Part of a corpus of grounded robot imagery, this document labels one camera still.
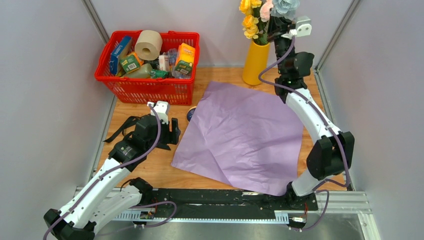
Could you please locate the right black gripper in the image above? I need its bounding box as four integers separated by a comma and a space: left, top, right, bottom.
266, 8, 295, 75

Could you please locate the light blue artificial flower stem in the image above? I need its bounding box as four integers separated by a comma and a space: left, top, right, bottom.
270, 0, 300, 20

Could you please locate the pink artificial flower stem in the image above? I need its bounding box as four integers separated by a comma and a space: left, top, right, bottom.
259, 0, 274, 22

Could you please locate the yellow artificial flower bunch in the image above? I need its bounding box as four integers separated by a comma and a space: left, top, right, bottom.
239, 0, 268, 46

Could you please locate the black printed ribbon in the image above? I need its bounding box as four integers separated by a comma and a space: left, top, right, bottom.
103, 116, 140, 143

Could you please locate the pink purple wrapping paper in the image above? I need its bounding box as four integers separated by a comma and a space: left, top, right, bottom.
171, 81, 304, 196

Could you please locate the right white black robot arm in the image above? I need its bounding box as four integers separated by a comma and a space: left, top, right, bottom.
267, 16, 355, 210

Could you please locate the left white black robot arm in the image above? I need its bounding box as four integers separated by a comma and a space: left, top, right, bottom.
43, 111, 181, 240

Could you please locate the yellow tapered vase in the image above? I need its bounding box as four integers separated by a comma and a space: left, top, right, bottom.
242, 40, 270, 86

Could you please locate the masking tape roll blue label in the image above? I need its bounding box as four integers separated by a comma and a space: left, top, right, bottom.
186, 106, 197, 122

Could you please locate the red plastic shopping basket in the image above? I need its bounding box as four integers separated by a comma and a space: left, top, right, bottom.
94, 30, 201, 106

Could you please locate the dark green packet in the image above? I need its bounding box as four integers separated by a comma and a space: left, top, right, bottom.
150, 69, 169, 79

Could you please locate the green liquid bottle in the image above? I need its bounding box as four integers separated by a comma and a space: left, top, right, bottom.
124, 63, 153, 79

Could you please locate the white pink small carton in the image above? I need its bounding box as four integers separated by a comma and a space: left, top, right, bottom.
158, 54, 170, 72

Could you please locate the orange yellow sponge pack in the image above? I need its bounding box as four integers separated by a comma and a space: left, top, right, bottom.
174, 43, 196, 75

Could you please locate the green yellow carton box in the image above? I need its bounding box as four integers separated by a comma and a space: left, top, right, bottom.
120, 51, 144, 74

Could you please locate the brown toilet paper roll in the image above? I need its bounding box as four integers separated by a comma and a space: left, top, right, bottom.
134, 30, 163, 61

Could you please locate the blue snack box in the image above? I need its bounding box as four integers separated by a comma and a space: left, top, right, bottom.
109, 35, 132, 76

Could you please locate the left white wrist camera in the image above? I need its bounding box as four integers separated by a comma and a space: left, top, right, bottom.
147, 101, 171, 124

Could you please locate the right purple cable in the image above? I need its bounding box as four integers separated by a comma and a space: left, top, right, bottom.
257, 35, 352, 232

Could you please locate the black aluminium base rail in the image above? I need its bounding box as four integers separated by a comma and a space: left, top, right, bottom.
71, 186, 372, 229

